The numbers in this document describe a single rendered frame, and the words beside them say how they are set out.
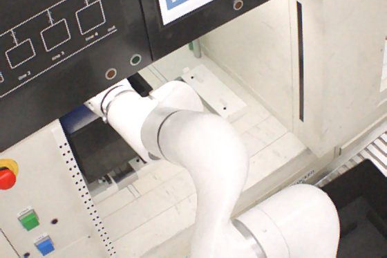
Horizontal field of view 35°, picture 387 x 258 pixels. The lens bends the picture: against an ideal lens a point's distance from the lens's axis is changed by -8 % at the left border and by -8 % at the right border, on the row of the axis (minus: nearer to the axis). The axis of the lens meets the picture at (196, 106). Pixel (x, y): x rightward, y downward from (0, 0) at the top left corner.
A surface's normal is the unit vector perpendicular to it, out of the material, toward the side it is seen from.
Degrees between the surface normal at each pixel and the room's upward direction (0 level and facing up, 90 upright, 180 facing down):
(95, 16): 90
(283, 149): 0
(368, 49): 90
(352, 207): 0
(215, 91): 0
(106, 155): 89
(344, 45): 90
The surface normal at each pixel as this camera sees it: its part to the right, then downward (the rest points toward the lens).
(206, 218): -0.82, -0.35
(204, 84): -0.11, -0.67
